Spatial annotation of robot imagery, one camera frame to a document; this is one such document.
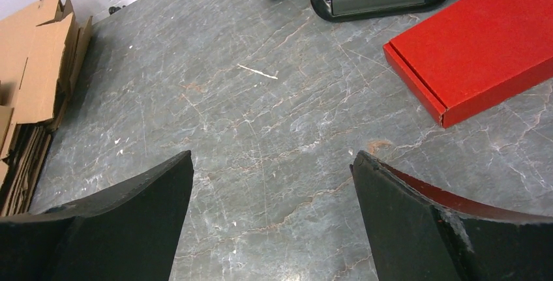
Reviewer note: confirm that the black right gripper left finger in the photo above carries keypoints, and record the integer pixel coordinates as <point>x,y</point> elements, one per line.
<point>128,231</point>

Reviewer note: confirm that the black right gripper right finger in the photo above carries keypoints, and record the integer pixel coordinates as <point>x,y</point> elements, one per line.
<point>418,231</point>

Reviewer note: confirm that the red flat box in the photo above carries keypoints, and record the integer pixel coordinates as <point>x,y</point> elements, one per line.
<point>473,55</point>

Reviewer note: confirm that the stack of flat cardboard boxes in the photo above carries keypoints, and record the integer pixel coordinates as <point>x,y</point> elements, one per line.
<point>42,51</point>

